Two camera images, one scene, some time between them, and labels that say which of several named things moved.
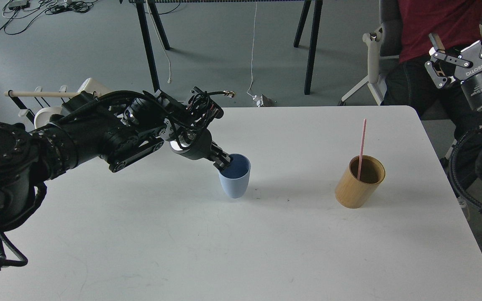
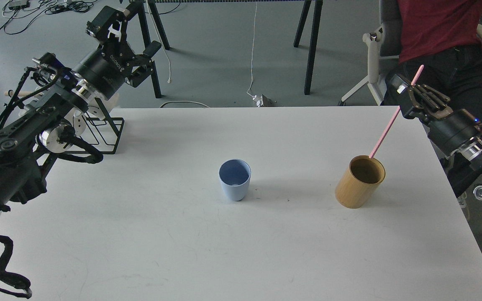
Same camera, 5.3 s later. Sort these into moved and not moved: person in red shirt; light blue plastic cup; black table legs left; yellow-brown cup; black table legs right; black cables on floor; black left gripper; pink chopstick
Moved: black left gripper; pink chopstick; light blue plastic cup
Not moved: black cables on floor; person in red shirt; yellow-brown cup; black table legs left; black table legs right
